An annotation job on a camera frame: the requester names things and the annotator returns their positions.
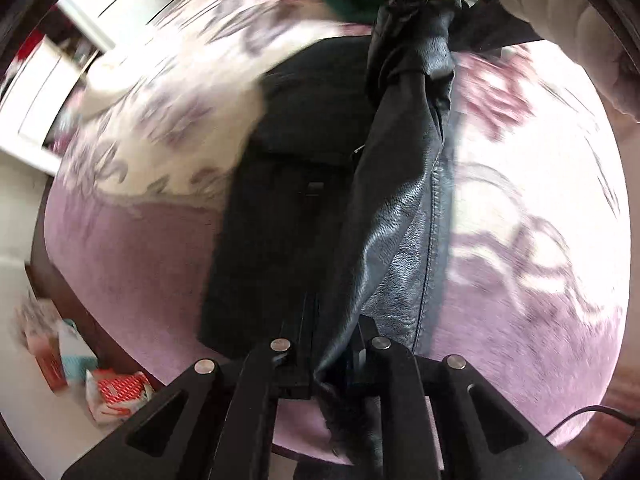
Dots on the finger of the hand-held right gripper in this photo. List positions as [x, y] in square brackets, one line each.
[495, 27]

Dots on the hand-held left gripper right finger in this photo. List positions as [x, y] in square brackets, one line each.
[395, 385]

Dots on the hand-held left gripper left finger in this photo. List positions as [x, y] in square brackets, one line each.
[300, 365]

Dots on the black leather jacket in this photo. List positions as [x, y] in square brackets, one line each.
[395, 210]

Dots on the person's right hand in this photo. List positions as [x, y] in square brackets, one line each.
[565, 15]

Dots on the red and white packet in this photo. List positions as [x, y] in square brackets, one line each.
[117, 392]

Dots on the pink floral blanket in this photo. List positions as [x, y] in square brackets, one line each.
[140, 260]

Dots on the teal box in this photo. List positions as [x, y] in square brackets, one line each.
[75, 355]

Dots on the pink box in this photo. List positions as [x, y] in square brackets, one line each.
[42, 350]

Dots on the white wardrobe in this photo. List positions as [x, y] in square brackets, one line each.
[45, 90]

